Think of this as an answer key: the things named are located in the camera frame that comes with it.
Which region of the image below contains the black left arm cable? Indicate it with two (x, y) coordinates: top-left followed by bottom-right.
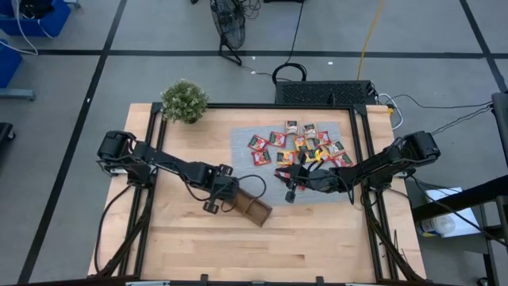
(93, 184), (134, 276)

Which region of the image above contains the black perforated computer tower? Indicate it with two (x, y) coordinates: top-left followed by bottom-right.
(274, 79), (378, 106)

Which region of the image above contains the black coiled cable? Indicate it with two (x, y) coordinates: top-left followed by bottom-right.
(271, 62), (308, 86)

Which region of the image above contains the blue plastic bin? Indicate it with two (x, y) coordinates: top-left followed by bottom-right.
(0, 39), (24, 89)
(0, 0), (73, 38)

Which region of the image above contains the wooden three-compartment tea box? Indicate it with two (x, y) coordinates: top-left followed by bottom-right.
(231, 187), (274, 229)

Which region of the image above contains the white paper sheet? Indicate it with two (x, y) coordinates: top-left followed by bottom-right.
(424, 187), (482, 239)

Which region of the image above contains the white cable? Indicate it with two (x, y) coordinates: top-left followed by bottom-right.
(377, 92), (404, 131)
(0, 0), (55, 56)

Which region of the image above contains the black floor fan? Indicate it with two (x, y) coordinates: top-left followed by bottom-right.
(209, 0), (248, 67)

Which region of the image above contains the black floor cable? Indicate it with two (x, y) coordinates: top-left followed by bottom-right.
(284, 0), (306, 65)
(391, 93), (494, 146)

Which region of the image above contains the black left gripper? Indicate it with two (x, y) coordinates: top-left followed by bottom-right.
(202, 164), (241, 215)

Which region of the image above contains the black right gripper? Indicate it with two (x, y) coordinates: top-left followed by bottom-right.
(276, 150), (341, 205)

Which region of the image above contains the black device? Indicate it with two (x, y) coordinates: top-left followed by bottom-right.
(18, 0), (56, 19)

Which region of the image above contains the yellow floor cable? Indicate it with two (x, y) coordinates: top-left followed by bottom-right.
(356, 0), (386, 81)

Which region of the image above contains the green potted plant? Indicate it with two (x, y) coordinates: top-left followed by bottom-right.
(160, 78), (210, 125)

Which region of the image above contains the black side table frame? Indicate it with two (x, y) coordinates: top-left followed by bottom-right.
(411, 91), (508, 286)

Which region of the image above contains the grey metal base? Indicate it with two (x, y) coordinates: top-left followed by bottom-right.
(0, 87), (37, 101)

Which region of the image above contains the grey woven placemat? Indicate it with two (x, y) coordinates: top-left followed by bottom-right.
(229, 121), (356, 207)

